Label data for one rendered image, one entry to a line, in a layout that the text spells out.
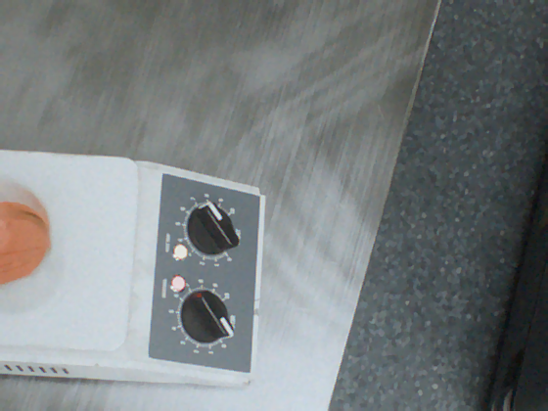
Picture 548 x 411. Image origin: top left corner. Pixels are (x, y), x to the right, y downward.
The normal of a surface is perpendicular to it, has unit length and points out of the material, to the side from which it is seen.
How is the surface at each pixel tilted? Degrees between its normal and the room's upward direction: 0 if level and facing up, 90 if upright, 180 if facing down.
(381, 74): 0
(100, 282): 0
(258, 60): 0
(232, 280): 30
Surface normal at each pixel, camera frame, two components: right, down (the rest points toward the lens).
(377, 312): 0.04, -0.25
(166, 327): 0.53, -0.19
